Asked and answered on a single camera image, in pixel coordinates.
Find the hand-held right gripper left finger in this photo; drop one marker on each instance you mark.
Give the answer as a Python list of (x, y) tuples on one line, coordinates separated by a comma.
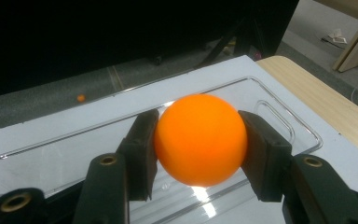
[(105, 186)]

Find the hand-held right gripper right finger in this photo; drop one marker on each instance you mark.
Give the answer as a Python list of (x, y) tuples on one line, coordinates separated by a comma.
[(270, 165)]

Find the clear plastic tray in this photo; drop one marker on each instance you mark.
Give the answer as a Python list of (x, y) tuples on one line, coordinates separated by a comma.
[(59, 155)]

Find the orange ball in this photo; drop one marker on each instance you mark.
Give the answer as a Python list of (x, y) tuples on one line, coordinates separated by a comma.
[(200, 140)]

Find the small orange round object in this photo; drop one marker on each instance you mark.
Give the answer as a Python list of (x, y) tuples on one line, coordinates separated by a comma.
[(80, 98)]

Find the pink object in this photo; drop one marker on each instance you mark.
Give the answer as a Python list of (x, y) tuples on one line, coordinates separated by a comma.
[(257, 56)]

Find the black metal stand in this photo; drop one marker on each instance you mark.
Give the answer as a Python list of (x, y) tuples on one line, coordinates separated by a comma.
[(227, 43)]

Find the crumpled white paper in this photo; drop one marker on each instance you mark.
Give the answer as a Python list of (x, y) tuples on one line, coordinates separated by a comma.
[(335, 35)]

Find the black curtain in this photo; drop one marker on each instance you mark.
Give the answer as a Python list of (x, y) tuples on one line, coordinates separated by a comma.
[(105, 31)]

